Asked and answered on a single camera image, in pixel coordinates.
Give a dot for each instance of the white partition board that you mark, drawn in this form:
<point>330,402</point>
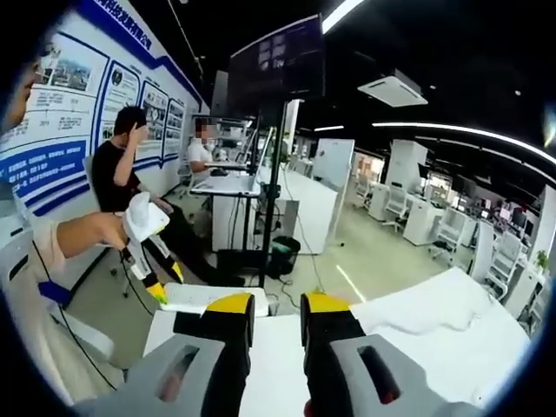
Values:
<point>333,165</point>

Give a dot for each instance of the ceiling light strip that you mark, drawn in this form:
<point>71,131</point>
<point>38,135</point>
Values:
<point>469,132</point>
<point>341,15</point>

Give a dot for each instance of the white ceiling air conditioner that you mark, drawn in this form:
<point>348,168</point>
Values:
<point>393,89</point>

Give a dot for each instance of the white table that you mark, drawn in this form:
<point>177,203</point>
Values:
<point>278,360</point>

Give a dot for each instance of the black waste bin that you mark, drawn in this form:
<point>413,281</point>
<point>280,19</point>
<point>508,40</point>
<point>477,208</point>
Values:
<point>286,256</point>

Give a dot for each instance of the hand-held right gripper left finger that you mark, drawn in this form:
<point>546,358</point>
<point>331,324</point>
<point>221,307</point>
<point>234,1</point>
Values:
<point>226,347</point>

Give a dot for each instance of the operator in beige shirt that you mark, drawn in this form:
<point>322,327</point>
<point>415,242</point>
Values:
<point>74,108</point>

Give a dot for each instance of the person's right hand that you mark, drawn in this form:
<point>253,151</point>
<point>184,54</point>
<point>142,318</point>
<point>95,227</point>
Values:
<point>308,409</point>

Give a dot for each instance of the person's left hand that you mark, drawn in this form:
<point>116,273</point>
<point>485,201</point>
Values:
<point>116,234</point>

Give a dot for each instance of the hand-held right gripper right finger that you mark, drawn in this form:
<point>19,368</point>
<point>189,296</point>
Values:
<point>330,347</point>

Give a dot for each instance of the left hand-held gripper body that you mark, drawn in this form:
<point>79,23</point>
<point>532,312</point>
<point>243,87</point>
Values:
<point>145,219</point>

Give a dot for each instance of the black monitor stand pole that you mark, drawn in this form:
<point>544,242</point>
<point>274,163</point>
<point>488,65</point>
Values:
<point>271,217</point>

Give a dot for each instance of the large black monitor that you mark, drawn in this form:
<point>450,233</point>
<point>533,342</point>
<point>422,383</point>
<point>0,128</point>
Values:
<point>278,65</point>

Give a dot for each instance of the blue badge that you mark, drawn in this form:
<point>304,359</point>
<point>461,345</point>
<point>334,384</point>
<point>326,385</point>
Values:
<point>55,295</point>

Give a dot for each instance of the group of white office chairs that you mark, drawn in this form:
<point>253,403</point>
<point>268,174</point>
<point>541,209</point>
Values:
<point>452,230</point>

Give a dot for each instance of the white standing desk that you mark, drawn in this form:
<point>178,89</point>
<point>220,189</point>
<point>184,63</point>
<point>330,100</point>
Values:
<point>230,187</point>

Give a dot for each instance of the person's head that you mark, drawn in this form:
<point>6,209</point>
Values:
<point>19,104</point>

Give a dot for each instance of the green potted plant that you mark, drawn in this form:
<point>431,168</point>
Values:
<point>542,260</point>

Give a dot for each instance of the white grey worn device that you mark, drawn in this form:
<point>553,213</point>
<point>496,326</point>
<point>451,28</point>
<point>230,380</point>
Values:
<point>17,243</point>

